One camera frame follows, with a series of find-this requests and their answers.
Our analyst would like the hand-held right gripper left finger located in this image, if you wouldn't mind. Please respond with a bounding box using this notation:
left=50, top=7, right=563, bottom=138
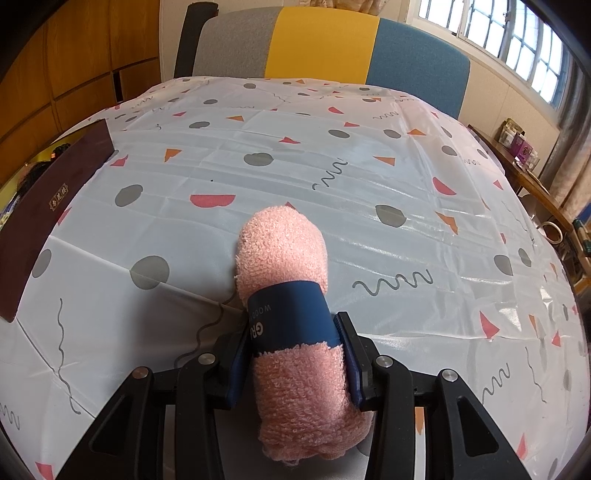
left=55, top=330, right=254, bottom=480

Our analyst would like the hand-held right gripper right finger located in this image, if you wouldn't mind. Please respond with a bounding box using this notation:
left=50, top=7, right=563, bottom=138
left=333, top=311, right=532, bottom=480

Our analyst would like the pink towel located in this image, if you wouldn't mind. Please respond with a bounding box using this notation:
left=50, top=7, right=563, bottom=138
left=233, top=206, right=377, bottom=464

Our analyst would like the gold tin box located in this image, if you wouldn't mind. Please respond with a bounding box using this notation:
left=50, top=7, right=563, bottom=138
left=0, top=119, right=116, bottom=323

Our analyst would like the black hair piece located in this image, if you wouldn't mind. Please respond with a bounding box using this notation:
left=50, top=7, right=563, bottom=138
left=14, top=159, right=54, bottom=204

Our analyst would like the patterned white tablecloth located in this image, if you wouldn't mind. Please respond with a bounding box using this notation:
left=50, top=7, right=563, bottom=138
left=0, top=76, right=591, bottom=480

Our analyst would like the wooden side shelf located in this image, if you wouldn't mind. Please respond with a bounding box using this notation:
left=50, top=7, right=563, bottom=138
left=468, top=124, right=591, bottom=296

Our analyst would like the purple box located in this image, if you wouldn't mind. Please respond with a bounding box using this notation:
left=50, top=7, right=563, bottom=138
left=510, top=136, right=536, bottom=162

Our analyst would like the patterned beige curtain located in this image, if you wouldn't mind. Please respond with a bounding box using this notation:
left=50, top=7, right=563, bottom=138
left=309, top=0, right=385, bottom=16
left=538, top=55, right=591, bottom=222

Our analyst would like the grey yellow blue headboard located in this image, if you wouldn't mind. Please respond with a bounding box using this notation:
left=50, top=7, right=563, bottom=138
left=191, top=6, right=471, bottom=121

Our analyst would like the wooden wardrobe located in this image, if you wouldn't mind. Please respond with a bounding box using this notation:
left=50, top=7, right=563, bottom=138
left=0, top=0, right=162, bottom=185

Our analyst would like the barred window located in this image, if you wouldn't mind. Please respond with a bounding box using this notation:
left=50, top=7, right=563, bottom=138
left=406, top=0, right=578, bottom=109

